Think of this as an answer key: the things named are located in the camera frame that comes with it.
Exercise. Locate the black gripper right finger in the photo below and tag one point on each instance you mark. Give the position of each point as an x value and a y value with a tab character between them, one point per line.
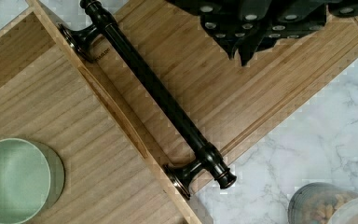
275	19

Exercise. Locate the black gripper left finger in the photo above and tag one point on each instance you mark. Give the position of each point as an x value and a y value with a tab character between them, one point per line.
235	25

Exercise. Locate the wooden drawer with black handle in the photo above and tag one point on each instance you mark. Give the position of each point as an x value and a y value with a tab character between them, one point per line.
110	135

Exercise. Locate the bamboo cutting board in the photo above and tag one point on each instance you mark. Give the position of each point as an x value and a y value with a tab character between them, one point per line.
232	105

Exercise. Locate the glass jar with nuts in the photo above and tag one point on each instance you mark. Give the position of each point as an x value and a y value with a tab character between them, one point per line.
322	203

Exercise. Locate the green ceramic bowl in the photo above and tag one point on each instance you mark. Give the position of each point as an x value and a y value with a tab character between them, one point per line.
31	179

